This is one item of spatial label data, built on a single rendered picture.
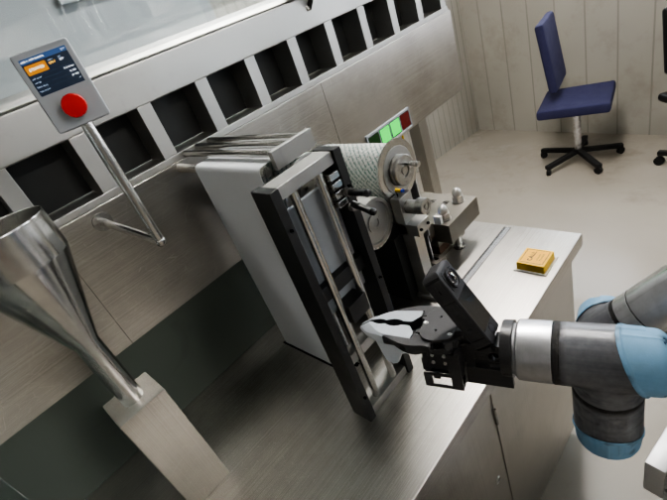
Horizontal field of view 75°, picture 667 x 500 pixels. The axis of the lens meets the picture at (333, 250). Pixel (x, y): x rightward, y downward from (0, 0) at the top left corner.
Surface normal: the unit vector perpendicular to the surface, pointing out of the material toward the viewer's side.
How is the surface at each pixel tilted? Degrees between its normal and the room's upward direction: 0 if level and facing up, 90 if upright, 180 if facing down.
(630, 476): 0
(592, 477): 0
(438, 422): 0
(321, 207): 90
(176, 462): 90
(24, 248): 90
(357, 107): 90
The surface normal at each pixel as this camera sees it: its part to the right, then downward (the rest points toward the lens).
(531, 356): -0.52, 0.00
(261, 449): -0.32, -0.81
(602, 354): -0.51, -0.29
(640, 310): -0.89, 0.04
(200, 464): 0.69, 0.15
